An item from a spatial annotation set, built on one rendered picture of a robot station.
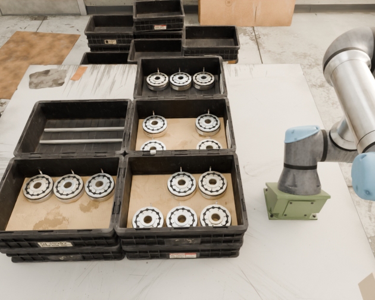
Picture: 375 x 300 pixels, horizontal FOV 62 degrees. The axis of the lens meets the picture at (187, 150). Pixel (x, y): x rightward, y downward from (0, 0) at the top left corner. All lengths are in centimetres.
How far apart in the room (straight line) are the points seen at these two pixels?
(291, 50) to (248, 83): 173
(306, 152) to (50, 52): 295
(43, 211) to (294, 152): 89
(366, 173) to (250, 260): 72
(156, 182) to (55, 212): 36
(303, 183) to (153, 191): 52
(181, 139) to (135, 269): 52
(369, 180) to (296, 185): 63
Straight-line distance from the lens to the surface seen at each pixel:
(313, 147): 114
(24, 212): 124
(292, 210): 122
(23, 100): 188
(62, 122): 147
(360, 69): 74
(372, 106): 65
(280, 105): 170
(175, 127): 134
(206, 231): 96
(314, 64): 336
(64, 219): 116
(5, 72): 353
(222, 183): 113
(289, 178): 116
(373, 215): 234
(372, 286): 81
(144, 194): 114
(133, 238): 102
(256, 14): 381
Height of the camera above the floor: 179
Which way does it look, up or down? 50 degrees down
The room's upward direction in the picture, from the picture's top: 1 degrees counter-clockwise
